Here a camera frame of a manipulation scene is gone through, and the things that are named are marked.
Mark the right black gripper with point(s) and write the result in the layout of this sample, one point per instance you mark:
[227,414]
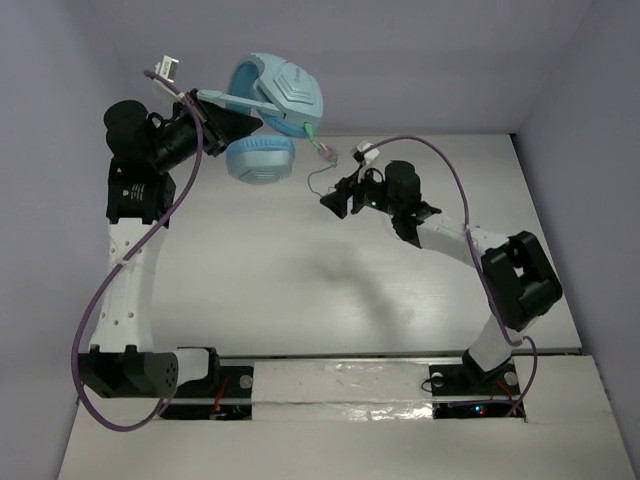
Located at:
[338,201]

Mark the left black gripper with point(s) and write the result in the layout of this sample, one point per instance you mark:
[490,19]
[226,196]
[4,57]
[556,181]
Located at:
[208,125]

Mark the light blue headphones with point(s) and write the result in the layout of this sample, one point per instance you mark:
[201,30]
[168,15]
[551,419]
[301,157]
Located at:
[287,98]

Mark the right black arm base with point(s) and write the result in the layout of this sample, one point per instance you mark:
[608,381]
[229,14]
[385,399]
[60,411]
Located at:
[454,396]

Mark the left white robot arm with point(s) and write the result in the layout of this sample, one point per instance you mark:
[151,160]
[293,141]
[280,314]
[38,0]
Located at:
[122,361]

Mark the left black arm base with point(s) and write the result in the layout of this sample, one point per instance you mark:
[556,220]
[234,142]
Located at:
[227,399]

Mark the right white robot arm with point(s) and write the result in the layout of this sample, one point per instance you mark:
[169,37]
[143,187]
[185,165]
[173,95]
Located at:
[520,283]

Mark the silver tape strip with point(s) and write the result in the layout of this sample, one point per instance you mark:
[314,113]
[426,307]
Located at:
[340,390]

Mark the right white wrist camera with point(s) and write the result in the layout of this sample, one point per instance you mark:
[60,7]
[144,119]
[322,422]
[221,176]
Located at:
[364,153]

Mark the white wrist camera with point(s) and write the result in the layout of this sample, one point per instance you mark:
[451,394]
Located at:
[164,87]
[364,153]

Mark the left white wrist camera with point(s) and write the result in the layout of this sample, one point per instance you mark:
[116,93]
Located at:
[164,87]

